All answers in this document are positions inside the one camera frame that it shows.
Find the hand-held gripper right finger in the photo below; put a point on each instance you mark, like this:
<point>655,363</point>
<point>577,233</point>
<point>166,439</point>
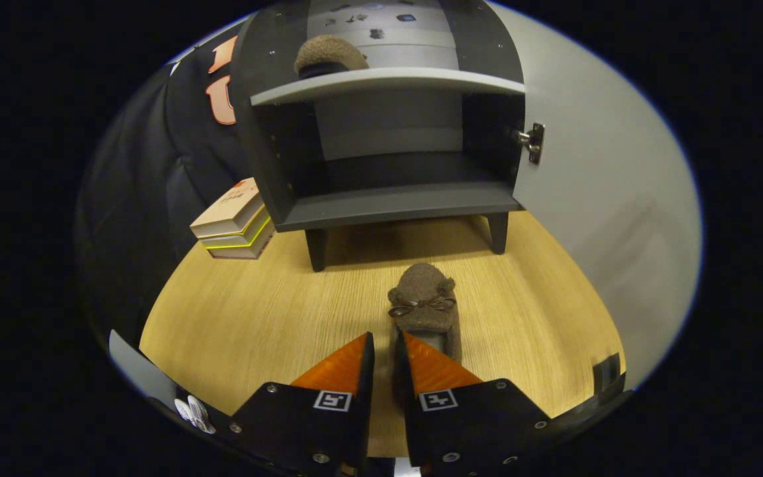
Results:
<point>408,417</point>

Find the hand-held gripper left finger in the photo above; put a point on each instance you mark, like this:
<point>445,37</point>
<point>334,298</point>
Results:
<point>365,411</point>

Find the brown fuzzy shoe with bow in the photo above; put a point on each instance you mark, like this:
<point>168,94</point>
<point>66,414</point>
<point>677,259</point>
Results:
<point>424,311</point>
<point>328,53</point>

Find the dark grey shoe cabinet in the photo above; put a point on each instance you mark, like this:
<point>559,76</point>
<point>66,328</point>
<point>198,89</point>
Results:
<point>388,202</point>

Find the beige shoe cabinet door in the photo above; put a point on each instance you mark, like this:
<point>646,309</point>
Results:
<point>607,199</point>

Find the metal door hinge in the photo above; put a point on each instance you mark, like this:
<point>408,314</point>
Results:
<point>532,142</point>

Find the small white object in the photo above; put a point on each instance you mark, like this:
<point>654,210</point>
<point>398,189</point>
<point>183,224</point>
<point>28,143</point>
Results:
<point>195,414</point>

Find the plain beige book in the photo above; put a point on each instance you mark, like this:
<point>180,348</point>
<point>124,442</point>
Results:
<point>252,250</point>

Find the dark box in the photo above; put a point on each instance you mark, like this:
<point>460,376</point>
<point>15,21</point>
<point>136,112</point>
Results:
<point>607,372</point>

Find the beige book with red print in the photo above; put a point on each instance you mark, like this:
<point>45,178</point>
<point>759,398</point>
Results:
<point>229,209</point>

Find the black backdrop cloth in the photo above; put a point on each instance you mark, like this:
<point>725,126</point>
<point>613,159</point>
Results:
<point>130,199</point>

